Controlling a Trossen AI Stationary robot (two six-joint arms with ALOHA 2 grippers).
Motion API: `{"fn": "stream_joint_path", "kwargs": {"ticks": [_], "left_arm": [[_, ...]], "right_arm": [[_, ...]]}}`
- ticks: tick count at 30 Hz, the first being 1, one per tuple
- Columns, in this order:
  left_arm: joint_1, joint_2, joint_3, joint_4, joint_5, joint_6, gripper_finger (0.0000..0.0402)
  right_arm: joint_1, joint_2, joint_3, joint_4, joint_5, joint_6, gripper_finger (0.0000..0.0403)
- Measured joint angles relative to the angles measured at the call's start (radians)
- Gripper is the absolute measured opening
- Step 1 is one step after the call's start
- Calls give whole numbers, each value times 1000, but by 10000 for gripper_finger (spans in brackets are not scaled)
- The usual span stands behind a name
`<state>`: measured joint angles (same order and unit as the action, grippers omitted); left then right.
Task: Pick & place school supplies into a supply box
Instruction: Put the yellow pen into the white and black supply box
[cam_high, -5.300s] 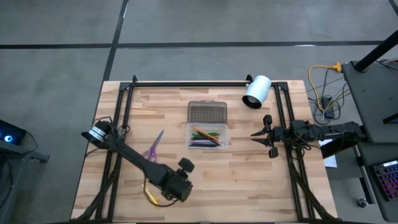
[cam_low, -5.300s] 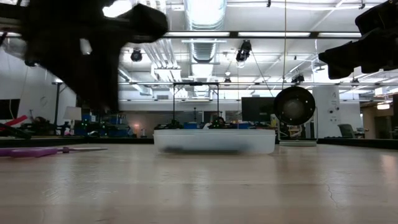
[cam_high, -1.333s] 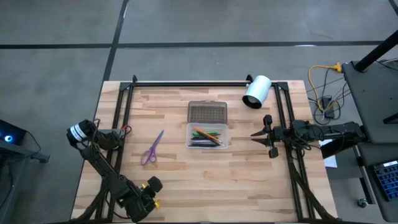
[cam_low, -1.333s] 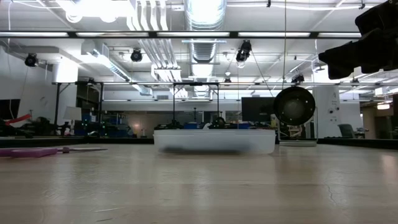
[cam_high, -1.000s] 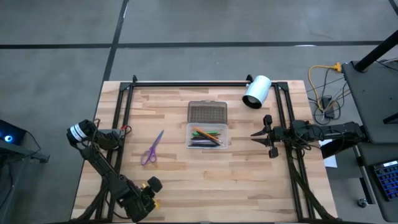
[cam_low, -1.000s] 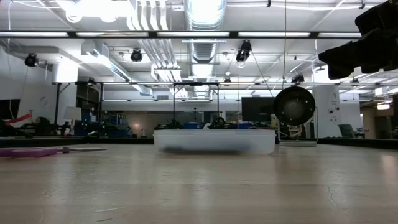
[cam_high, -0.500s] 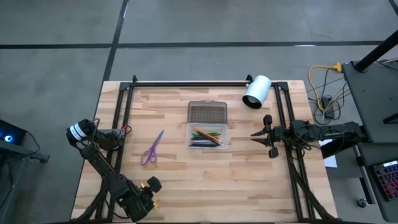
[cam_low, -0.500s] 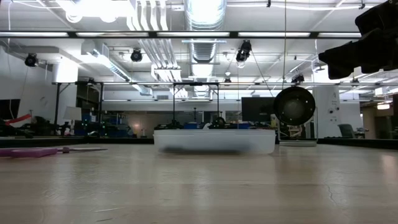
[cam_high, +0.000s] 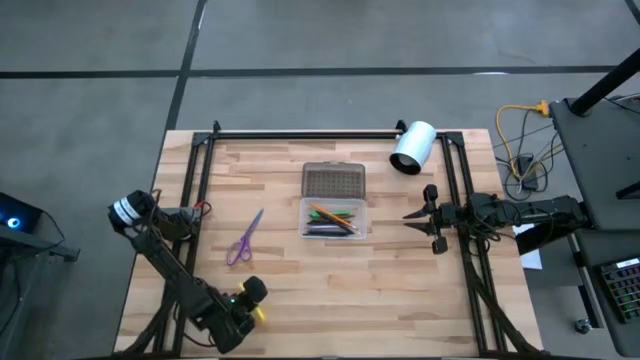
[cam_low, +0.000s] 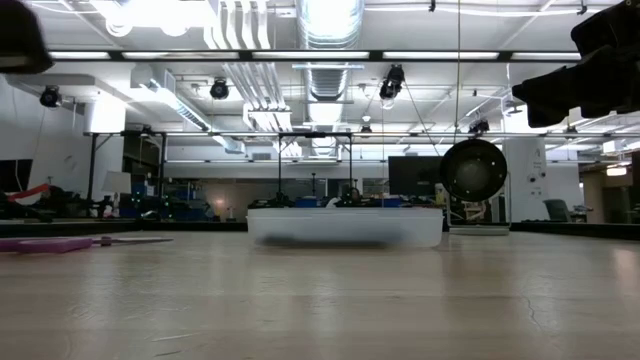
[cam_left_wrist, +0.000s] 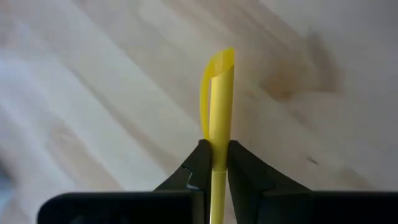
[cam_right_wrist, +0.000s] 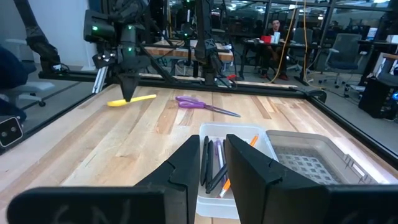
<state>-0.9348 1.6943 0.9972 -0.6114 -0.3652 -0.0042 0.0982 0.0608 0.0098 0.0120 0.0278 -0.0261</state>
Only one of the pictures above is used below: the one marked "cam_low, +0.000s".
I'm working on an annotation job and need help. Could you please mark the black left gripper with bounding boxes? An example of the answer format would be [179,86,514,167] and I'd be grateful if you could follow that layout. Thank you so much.
[0,0,55,75]

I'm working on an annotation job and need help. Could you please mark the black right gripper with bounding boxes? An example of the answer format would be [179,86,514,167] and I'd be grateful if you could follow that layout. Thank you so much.
[512,0,640,129]

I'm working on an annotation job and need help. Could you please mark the purple handled scissors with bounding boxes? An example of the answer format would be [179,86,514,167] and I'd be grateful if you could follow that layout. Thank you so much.
[0,235,175,254]

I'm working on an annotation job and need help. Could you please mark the translucent plastic supply box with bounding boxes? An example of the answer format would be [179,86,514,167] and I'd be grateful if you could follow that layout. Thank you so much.
[246,207,445,250]

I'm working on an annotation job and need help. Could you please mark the grey office chair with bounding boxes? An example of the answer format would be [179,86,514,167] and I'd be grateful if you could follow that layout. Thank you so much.
[543,198,574,223]

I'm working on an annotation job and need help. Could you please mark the black monitor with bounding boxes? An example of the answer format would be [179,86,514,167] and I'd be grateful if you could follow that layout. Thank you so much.
[388,155,444,198]

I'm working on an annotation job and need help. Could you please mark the red bar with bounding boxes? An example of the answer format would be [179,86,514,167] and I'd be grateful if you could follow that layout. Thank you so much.
[7,183,51,204]

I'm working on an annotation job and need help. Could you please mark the white lampshade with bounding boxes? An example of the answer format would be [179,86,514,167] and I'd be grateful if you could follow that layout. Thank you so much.
[102,171,133,195]

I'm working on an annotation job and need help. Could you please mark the black overhead rig crossbar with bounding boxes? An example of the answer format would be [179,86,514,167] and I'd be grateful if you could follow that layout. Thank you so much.
[47,48,584,63]

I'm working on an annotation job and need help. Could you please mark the person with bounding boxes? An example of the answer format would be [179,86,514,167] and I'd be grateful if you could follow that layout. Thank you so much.
[327,187,364,209]

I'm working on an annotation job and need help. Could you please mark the blue storage bins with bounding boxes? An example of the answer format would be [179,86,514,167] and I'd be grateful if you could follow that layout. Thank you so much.
[169,182,211,221]

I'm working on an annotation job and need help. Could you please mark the thin vertical cable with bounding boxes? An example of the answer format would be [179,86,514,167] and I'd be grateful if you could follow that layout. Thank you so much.
[453,0,462,144]

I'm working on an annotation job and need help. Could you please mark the black wall screen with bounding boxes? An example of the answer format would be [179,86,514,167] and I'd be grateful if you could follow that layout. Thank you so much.
[0,158,34,194]

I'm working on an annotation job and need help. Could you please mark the silver ventilation duct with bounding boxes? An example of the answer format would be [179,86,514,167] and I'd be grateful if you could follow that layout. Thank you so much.
[294,0,366,101]

